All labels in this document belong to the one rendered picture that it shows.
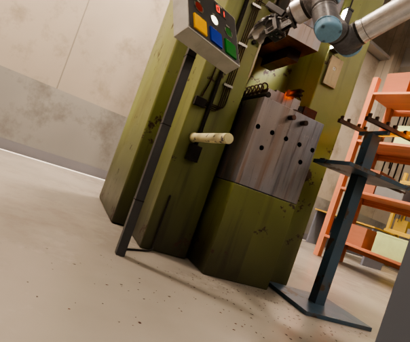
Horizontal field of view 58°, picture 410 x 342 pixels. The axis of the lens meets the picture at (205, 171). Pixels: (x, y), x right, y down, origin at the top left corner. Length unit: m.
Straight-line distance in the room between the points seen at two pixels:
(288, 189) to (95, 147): 3.60
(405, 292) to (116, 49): 4.68
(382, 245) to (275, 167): 3.08
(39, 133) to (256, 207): 3.60
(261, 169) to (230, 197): 0.21
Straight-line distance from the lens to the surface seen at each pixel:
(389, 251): 4.79
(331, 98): 2.36
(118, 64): 5.28
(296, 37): 2.09
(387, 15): 1.51
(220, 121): 1.99
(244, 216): 1.87
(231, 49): 1.71
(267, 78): 2.52
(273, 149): 1.90
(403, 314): 1.15
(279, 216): 1.97
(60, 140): 5.07
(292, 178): 1.97
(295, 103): 2.04
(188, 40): 1.58
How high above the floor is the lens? 0.42
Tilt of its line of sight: 2 degrees up
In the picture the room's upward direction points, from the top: 19 degrees clockwise
